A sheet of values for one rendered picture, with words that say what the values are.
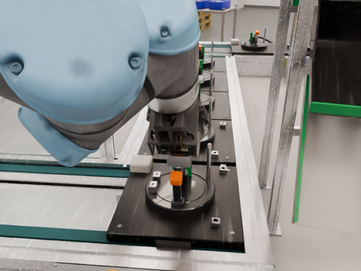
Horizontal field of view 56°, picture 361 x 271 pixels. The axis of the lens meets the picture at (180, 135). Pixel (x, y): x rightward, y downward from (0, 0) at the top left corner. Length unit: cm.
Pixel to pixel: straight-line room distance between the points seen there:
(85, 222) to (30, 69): 60
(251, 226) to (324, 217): 13
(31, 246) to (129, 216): 17
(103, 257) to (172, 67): 37
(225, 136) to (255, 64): 92
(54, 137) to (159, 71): 11
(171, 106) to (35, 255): 36
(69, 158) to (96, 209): 46
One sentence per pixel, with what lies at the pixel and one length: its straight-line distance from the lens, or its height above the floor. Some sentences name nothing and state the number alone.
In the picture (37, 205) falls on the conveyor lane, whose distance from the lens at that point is 83.
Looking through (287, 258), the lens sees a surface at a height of 86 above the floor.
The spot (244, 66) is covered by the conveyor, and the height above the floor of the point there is 91.
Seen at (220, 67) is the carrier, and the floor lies 97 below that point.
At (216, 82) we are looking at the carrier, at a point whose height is 97.
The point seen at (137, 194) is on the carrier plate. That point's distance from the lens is 71.
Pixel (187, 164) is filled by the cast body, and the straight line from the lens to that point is 62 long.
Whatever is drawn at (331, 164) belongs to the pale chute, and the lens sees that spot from 67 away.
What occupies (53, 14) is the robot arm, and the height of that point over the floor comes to 137.
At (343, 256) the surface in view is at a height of 86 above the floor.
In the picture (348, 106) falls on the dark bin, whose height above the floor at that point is 121.
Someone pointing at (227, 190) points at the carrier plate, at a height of 97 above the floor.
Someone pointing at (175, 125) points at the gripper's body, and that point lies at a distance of 43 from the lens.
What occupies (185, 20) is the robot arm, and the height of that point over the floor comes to 135.
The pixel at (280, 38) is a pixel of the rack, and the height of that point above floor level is 124.
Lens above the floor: 140
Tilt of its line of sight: 27 degrees down
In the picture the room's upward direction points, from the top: straight up
